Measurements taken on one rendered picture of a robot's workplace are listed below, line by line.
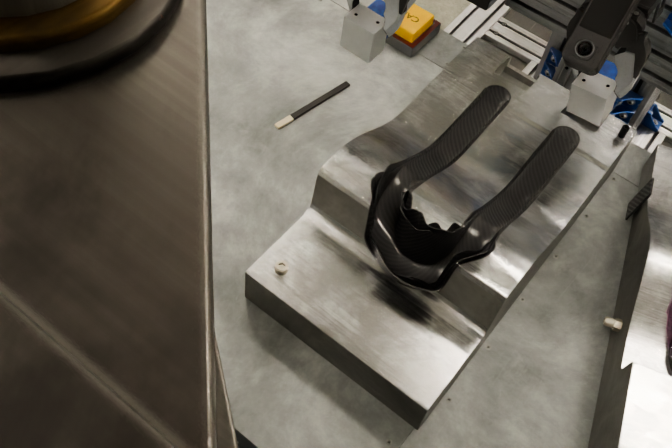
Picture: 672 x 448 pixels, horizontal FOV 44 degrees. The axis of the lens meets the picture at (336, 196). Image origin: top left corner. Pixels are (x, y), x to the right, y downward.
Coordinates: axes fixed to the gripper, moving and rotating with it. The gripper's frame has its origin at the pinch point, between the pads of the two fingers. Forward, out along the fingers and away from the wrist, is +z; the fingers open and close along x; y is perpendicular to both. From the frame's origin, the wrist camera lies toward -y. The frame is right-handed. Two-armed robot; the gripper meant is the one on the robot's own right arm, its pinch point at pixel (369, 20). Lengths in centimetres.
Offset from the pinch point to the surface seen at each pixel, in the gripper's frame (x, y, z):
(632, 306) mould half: -47.5, -10.1, 7.5
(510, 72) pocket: -16.8, 13.5, 8.2
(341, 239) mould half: -15.7, -24.9, 8.6
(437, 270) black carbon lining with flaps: -27.3, -21.6, 7.2
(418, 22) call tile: 0.4, 16.0, 11.3
